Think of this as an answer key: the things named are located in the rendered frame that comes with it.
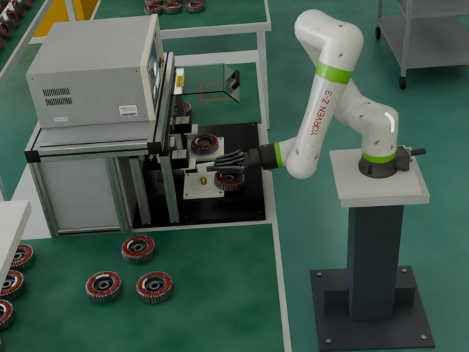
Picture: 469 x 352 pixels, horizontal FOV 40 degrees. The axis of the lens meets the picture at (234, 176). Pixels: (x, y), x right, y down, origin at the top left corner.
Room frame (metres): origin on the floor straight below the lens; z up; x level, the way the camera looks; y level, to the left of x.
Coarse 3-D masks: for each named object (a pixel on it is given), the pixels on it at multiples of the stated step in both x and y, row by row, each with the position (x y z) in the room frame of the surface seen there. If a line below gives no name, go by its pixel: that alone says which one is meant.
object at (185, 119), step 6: (174, 120) 2.19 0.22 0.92; (180, 120) 2.19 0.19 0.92; (186, 120) 2.18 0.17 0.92; (174, 126) 2.16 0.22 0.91; (180, 126) 2.16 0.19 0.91; (186, 126) 2.15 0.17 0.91; (192, 126) 2.20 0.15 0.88; (174, 132) 2.15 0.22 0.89; (180, 132) 2.15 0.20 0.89; (186, 132) 2.15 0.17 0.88; (192, 132) 2.16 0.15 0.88
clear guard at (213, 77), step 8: (200, 64) 2.37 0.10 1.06; (208, 64) 2.36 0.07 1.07; (216, 64) 2.36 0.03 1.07; (224, 64) 2.35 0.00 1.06; (176, 72) 2.32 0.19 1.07; (184, 72) 2.31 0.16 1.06; (192, 72) 2.31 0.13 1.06; (200, 72) 2.30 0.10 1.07; (208, 72) 2.29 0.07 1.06; (216, 72) 2.29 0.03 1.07; (224, 72) 2.28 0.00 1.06; (232, 72) 2.34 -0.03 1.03; (176, 80) 2.25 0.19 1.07; (184, 80) 2.24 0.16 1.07; (192, 80) 2.23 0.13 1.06; (200, 80) 2.23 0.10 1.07; (208, 80) 2.22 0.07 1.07; (216, 80) 2.22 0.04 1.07; (224, 80) 2.21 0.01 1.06; (232, 80) 2.27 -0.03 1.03; (176, 88) 2.18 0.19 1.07; (184, 88) 2.18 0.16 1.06; (192, 88) 2.17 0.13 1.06; (200, 88) 2.16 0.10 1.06; (208, 88) 2.16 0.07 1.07; (216, 88) 2.15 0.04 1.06; (224, 88) 2.15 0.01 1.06; (232, 96) 2.13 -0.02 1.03
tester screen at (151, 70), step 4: (152, 52) 2.04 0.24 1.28; (152, 56) 2.03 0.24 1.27; (152, 60) 2.01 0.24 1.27; (152, 64) 2.00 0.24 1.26; (148, 68) 1.90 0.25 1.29; (152, 68) 1.98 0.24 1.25; (156, 68) 2.08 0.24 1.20; (148, 72) 1.89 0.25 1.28; (152, 72) 1.97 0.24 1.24; (156, 72) 2.06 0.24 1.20; (152, 76) 1.96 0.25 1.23; (152, 80) 1.94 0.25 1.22; (152, 84) 1.93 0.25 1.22; (152, 88) 1.92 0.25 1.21; (156, 88) 2.01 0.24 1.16; (152, 92) 1.90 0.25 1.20; (152, 96) 1.89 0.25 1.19; (156, 96) 1.98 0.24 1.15; (156, 100) 1.96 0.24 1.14
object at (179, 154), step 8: (176, 152) 1.96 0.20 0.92; (184, 152) 1.95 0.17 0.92; (176, 160) 1.91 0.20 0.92; (184, 160) 1.91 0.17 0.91; (192, 160) 1.96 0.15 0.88; (152, 168) 1.91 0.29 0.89; (160, 168) 1.91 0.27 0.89; (176, 168) 1.91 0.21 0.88; (184, 168) 1.91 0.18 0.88; (192, 168) 1.91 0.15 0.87
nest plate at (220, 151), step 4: (188, 140) 2.25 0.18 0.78; (220, 140) 2.23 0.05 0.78; (188, 144) 2.23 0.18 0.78; (220, 144) 2.20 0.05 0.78; (188, 148) 2.19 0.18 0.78; (220, 148) 2.17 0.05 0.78; (188, 152) 2.16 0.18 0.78; (192, 152) 2.16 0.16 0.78; (216, 152) 2.14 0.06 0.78; (220, 152) 2.14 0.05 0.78; (192, 156) 2.13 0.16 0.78; (196, 156) 2.13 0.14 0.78; (200, 156) 2.12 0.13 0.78; (204, 156) 2.12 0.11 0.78; (208, 156) 2.12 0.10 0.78; (212, 156) 2.12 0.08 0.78; (216, 156) 2.11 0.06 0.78; (196, 160) 2.11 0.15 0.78; (200, 160) 2.11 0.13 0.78; (204, 160) 2.11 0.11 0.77; (208, 160) 2.11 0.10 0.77; (212, 160) 2.11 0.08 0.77
